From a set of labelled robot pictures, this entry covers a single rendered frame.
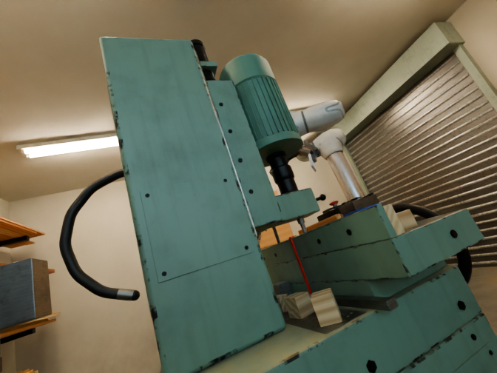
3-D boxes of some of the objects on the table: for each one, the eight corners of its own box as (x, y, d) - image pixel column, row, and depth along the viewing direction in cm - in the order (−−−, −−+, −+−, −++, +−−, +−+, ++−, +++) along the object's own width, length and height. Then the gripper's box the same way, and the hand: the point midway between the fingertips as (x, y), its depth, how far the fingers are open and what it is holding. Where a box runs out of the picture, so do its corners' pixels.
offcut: (416, 225, 46) (407, 209, 47) (418, 226, 43) (409, 209, 44) (396, 231, 47) (388, 215, 48) (397, 232, 44) (389, 215, 45)
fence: (398, 235, 38) (381, 203, 39) (390, 238, 37) (374, 205, 39) (262, 266, 91) (257, 252, 92) (258, 268, 90) (254, 253, 92)
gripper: (322, 134, 98) (334, 168, 82) (269, 162, 108) (271, 197, 93) (314, 120, 94) (325, 153, 78) (260, 150, 104) (260, 185, 89)
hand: (295, 175), depth 86 cm, fingers open, 13 cm apart
